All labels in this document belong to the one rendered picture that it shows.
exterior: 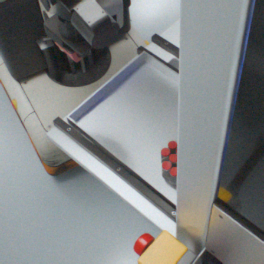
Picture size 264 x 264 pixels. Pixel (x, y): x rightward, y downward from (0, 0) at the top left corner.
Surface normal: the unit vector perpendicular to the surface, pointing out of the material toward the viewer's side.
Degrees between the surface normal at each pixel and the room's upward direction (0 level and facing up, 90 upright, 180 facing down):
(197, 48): 90
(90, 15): 16
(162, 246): 0
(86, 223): 0
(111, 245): 0
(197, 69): 90
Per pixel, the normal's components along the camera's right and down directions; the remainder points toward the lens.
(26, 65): 0.52, 0.71
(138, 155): 0.00, -0.56
